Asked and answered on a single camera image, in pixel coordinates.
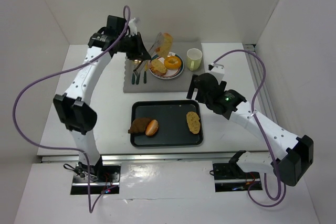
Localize aluminium side rail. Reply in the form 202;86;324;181
245;54;277;123

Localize dark brown croissant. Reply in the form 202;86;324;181
128;118;152;134

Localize gold spoon with green handle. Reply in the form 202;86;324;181
131;60;139;84

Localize grey placemat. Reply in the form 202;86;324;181
123;40;205;93

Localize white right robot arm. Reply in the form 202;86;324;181
187;73;314;187

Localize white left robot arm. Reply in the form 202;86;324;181
53;16;150;177

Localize pale green mug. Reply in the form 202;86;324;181
187;48;203;71

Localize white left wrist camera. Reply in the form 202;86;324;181
128;17;140;36

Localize toasted bread slice with ham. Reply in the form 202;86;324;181
150;59;167;76

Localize orange glazed bagel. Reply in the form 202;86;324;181
164;56;182;70

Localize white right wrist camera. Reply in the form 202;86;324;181
208;62;225;82

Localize small golden bread roll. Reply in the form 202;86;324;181
145;120;159;137

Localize gold knife with green handle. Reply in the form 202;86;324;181
143;63;148;84

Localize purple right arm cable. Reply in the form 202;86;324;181
209;49;287;208

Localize gold fork with green handle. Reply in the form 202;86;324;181
134;61;145;84

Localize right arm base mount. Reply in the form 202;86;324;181
209;163;263;192

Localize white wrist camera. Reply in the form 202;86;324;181
208;62;225;82
128;17;140;36

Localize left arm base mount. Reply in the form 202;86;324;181
63;164;121;195

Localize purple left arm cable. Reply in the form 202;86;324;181
13;5;131;214

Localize oval toasted bread slice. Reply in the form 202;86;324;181
186;112;201;134

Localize large toasted bread slice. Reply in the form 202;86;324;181
155;33;173;58

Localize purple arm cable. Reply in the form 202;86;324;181
209;49;287;208
13;5;131;214

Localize black serving tray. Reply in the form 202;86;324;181
130;100;203;148

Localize silver metal tongs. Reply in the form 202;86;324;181
133;33;164;76

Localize white plate with green rim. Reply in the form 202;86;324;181
149;52;184;80

